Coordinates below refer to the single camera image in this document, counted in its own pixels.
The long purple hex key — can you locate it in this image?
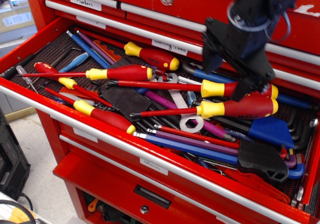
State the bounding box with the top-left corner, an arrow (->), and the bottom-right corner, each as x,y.
145,129 -> 300,170

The red tool chest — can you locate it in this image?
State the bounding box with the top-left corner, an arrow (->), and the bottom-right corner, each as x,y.
0,0 -> 320,224

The black hex key holder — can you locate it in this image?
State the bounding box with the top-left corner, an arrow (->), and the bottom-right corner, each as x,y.
237,140 -> 289,184

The red yellow screwdriver top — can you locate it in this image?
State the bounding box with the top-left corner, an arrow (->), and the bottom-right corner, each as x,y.
75,27 -> 180,71

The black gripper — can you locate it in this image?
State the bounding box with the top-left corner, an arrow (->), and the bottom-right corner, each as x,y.
202,17 -> 275,102

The long red hex key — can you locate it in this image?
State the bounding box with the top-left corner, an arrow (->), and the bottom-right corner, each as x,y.
154,124 -> 240,150

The red yellow wiha screwdriver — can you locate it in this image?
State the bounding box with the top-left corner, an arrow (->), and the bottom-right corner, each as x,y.
130,95 -> 279,120
107,78 -> 279,100

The red yellow screwdriver middle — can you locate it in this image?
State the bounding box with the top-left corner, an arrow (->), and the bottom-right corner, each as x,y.
18,64 -> 153,81

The black box on floor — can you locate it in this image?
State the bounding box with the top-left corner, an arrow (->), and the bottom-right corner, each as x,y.
0,112 -> 31,200

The clear handle small screwdriver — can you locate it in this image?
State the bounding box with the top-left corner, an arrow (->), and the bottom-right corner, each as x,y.
16,65 -> 38,94

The red yellow Wiha screwdriver front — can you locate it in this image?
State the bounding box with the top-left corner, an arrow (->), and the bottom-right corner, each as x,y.
130,95 -> 279,120

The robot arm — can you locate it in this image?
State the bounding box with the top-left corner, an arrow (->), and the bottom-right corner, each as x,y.
202,0 -> 296,101

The open red drawer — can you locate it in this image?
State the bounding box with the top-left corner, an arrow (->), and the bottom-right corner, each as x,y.
0,16 -> 320,224

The silver flat wrench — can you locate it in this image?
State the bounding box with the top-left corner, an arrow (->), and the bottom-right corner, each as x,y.
157,73 -> 204,133

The long blue hex key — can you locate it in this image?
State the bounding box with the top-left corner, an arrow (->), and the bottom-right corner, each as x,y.
133,131 -> 306,183

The blue hex key rear left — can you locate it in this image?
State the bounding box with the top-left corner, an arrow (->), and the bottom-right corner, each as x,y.
66,30 -> 110,69

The red yellow screwdriver front left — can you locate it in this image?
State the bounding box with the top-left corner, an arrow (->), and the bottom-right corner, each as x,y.
39,85 -> 136,135

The red yellow Wiha screwdriver rear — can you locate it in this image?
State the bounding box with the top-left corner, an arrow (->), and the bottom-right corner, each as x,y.
107,78 -> 279,100

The orange hex key holder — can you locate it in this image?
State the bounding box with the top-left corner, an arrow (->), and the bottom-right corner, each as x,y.
93,40 -> 122,62

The blue handled long tool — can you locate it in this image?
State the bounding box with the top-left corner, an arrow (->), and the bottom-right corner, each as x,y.
182,58 -> 320,112

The magenta hex key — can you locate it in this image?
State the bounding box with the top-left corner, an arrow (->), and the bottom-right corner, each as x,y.
144,90 -> 236,143

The black folded pouch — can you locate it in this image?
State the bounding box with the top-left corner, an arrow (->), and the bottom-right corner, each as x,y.
99,82 -> 151,122

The blue hex key holder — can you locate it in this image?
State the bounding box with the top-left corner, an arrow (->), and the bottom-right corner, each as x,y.
248,116 -> 295,149

